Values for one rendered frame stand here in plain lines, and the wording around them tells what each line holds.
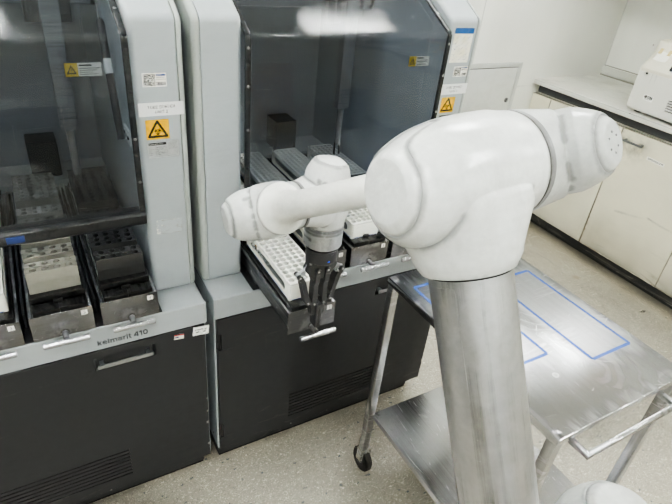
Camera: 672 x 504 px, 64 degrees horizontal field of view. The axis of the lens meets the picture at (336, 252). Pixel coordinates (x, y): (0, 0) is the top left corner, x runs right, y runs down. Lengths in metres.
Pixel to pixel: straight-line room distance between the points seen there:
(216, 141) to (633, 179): 2.51
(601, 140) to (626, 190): 2.72
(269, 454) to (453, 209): 1.62
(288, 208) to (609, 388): 0.82
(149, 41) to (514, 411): 1.01
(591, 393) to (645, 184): 2.15
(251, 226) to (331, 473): 1.19
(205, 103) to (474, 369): 0.93
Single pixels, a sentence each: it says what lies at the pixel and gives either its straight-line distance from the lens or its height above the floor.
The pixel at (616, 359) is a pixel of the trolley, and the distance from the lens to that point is 1.46.
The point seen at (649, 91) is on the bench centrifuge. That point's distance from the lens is 3.33.
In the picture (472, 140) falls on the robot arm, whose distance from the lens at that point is 0.58.
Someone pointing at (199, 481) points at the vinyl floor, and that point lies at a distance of 2.01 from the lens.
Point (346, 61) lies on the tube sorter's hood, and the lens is 1.45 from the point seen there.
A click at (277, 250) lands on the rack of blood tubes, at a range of 1.46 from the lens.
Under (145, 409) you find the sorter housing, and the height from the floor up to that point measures 0.40.
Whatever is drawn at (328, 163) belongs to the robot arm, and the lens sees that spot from 1.12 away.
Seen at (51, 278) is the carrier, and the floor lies 0.86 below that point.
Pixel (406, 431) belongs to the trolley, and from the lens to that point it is 1.82.
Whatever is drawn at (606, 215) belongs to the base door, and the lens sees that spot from 3.50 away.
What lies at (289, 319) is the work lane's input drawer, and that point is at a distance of 1.35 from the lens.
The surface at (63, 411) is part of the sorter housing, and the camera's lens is 1.62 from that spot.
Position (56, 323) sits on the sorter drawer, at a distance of 1.43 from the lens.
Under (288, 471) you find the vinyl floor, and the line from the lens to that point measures 2.02.
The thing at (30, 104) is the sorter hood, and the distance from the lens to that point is 1.27.
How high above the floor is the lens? 1.65
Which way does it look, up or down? 32 degrees down
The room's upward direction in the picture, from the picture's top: 6 degrees clockwise
